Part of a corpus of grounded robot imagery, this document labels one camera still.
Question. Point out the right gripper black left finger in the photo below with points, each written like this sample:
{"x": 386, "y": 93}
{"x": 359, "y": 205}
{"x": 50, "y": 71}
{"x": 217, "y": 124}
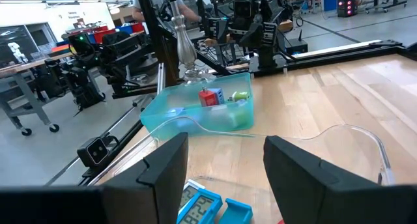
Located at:
{"x": 156, "y": 191}

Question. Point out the red wall charger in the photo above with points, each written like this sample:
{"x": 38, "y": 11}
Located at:
{"x": 208, "y": 98}

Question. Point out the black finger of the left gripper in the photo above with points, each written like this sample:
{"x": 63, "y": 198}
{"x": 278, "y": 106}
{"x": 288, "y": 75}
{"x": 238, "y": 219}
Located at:
{"x": 255, "y": 36}
{"x": 222, "y": 30}

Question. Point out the green translucent plastic tray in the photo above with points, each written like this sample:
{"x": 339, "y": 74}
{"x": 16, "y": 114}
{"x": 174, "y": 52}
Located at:
{"x": 182, "y": 100}

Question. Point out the clear plastic tray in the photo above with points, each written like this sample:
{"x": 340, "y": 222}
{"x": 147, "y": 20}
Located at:
{"x": 325, "y": 152}

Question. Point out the black router with antenna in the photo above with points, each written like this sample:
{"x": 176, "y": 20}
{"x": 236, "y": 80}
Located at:
{"x": 296, "y": 45}

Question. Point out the person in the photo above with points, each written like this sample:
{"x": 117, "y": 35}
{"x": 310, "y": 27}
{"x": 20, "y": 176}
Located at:
{"x": 139, "y": 12}

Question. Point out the blue wall charger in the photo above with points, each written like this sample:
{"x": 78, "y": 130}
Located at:
{"x": 220, "y": 95}

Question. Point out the teal digital clock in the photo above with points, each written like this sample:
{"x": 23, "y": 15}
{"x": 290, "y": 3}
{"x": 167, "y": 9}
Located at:
{"x": 200, "y": 208}
{"x": 236, "y": 213}

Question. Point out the grey wheeled workbench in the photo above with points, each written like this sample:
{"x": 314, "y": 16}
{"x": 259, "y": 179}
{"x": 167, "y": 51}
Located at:
{"x": 19, "y": 87}

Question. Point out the black table-level camera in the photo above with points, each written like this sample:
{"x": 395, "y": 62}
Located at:
{"x": 96, "y": 151}

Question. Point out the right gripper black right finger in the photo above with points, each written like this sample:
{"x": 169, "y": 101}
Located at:
{"x": 309, "y": 191}

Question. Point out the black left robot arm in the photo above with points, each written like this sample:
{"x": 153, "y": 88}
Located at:
{"x": 270, "y": 59}

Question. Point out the blue storage bin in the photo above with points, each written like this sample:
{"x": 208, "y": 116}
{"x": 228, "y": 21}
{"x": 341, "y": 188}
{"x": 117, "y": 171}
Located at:
{"x": 125, "y": 28}

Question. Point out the black aluminium upright post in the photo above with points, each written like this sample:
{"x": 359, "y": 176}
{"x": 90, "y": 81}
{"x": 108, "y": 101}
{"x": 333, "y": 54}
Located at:
{"x": 156, "y": 32}

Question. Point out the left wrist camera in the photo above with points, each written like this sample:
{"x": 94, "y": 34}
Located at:
{"x": 243, "y": 7}

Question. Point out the red storage bin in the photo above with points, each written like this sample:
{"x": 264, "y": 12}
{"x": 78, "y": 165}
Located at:
{"x": 104, "y": 35}

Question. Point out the black device with red lights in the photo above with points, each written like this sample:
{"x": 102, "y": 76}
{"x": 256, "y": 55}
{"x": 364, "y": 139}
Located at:
{"x": 345, "y": 6}

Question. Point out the white digital clock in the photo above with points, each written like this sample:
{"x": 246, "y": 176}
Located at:
{"x": 189, "y": 193}

